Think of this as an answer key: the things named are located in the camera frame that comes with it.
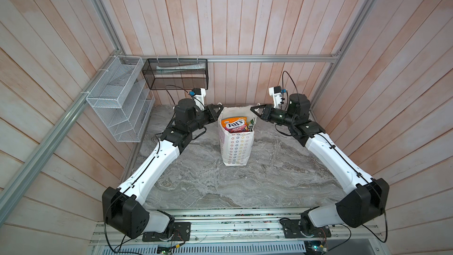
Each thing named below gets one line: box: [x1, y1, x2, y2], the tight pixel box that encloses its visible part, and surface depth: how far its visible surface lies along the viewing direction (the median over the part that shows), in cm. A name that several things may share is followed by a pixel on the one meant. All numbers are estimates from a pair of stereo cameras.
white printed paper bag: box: [217, 105, 258, 167], surface depth 84 cm
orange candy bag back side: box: [221, 116, 249, 133], surface depth 85 cm
